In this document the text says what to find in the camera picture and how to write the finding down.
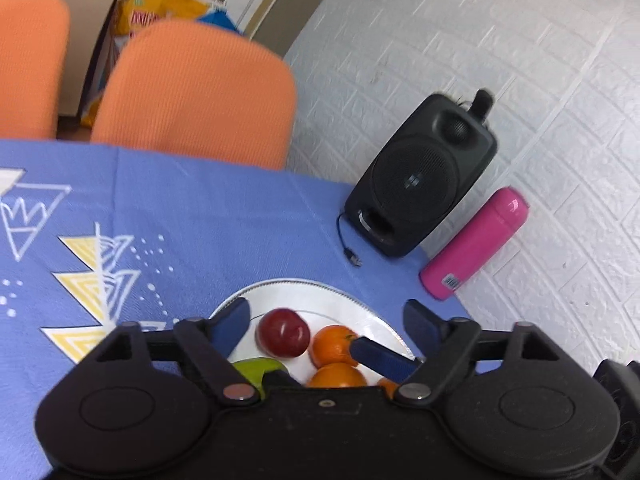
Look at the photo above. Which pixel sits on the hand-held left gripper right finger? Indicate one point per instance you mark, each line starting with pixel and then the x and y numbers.
pixel 422 325

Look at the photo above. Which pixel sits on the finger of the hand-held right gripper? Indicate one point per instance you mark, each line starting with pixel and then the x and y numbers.
pixel 385 357

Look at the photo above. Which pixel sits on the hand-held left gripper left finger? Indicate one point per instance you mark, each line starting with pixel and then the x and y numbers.
pixel 232 322

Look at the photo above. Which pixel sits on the small orange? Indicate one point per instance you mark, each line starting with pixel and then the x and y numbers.
pixel 387 386

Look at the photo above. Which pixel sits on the medium orange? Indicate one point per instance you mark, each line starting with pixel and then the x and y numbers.
pixel 337 376

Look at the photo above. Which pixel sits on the large green apple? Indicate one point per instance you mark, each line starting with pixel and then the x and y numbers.
pixel 255 369

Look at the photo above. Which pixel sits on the red plum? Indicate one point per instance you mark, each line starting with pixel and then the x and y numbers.
pixel 283 332

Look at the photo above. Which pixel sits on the tangerine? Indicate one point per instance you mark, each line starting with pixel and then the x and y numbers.
pixel 330 345

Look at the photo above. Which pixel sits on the white plate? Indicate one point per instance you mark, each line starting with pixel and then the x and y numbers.
pixel 310 300

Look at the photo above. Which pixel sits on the pink bottle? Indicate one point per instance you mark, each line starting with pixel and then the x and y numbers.
pixel 475 245

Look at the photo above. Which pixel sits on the black speaker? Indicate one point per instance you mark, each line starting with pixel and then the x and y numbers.
pixel 415 180

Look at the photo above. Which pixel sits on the orange chair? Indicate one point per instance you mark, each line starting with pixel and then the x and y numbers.
pixel 30 70
pixel 200 95

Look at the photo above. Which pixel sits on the blue packet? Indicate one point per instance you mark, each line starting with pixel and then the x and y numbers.
pixel 220 19

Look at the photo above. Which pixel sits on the yellow snack bag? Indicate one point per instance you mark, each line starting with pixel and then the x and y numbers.
pixel 165 5

